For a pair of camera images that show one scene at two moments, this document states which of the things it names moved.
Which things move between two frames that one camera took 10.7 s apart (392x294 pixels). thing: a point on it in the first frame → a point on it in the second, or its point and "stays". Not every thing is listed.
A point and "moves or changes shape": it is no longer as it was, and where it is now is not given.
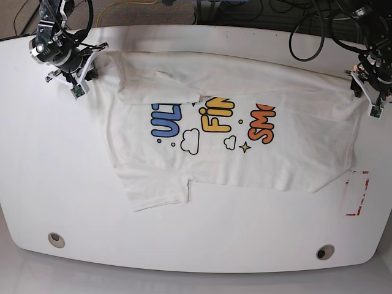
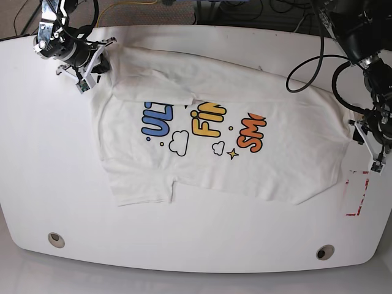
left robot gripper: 373,75 → 376,129
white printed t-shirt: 218,123 moves or changes shape
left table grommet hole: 56,240 stays
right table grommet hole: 325,252 stays
